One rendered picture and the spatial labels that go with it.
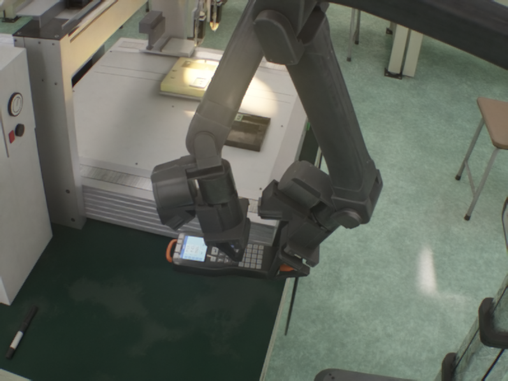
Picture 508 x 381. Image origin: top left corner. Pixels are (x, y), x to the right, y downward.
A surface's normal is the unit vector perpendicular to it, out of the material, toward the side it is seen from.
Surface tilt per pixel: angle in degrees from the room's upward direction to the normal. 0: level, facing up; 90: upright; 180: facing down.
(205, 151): 71
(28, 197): 90
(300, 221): 60
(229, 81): 65
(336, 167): 110
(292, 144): 0
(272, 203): 90
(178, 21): 90
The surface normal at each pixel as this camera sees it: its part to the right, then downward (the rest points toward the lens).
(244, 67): 0.07, 0.39
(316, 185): 0.34, -0.28
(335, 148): -0.37, 0.82
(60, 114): -0.22, 0.62
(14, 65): 0.97, 0.20
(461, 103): 0.07, -0.75
